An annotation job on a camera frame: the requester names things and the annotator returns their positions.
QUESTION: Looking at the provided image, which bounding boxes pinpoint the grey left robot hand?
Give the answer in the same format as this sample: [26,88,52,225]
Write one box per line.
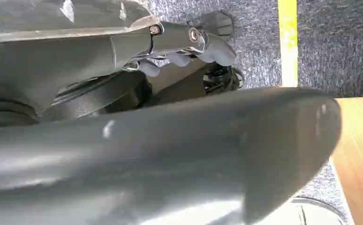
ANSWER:
[0,0,343,225]

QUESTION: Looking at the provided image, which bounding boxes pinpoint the white round base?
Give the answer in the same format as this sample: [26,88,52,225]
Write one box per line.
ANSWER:
[256,196,348,225]

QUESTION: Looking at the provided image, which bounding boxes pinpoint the yellow floor tape strip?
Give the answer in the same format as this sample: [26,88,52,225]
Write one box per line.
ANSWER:
[277,0,299,88]

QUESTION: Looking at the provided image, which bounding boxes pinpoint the ribbed grey left arm sleeve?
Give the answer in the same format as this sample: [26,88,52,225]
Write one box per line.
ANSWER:
[0,98,41,128]

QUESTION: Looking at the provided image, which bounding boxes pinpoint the pale wooden desk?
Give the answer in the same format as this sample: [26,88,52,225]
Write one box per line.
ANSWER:
[329,96,363,225]

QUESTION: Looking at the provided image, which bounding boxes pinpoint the black robot leg with cables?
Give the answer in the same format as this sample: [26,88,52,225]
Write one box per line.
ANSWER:
[146,59,245,107]

